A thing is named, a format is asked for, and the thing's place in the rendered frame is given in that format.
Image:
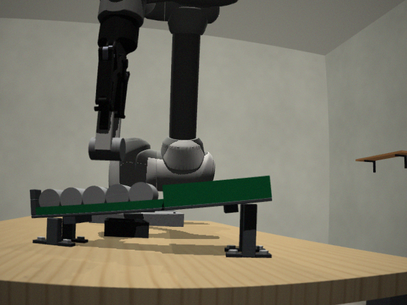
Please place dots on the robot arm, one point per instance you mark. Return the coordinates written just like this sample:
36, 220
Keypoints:
182, 158

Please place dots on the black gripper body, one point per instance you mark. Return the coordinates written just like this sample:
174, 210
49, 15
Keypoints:
121, 32

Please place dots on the dark green flat panel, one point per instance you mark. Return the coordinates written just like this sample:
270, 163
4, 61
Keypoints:
217, 193

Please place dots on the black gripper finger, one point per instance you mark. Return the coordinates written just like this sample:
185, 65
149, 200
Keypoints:
120, 99
106, 78

